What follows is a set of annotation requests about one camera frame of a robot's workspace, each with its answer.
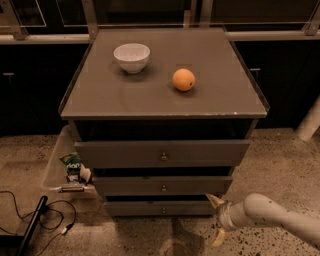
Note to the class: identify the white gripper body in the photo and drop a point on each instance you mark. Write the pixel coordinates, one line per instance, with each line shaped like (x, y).
(224, 215)

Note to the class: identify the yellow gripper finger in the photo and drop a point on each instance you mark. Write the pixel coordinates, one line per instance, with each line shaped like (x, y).
(220, 237)
(215, 201)

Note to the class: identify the grey bottom drawer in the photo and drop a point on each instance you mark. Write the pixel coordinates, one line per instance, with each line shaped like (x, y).
(159, 208)

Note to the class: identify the grey drawer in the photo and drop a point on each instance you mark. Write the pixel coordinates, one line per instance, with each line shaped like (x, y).
(161, 154)
(159, 208)
(162, 185)

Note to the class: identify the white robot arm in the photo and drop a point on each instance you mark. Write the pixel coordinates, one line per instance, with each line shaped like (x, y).
(279, 176)

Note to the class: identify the grey top drawer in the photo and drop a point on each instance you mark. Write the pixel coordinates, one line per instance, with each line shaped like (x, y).
(161, 154)

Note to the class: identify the grey middle drawer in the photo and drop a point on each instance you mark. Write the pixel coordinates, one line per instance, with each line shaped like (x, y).
(162, 185)

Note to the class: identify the grey drawer cabinet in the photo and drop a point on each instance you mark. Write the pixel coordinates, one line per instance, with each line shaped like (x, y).
(106, 103)

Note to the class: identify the orange fruit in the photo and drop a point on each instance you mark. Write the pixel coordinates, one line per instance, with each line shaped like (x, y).
(183, 80)

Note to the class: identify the white packet in bin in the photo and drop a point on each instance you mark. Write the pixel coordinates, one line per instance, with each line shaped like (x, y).
(85, 174)

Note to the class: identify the green snack bag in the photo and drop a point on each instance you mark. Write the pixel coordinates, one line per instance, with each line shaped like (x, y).
(72, 162)

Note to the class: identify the clear plastic bin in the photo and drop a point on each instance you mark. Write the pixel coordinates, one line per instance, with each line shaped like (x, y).
(55, 182)

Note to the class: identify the white ceramic bowl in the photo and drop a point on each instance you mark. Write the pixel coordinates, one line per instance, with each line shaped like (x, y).
(132, 57)

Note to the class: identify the black bar stand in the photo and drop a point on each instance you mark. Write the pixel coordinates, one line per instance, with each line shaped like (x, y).
(31, 226)

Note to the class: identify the metal railing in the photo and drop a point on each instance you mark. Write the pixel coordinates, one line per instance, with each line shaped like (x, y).
(64, 21)

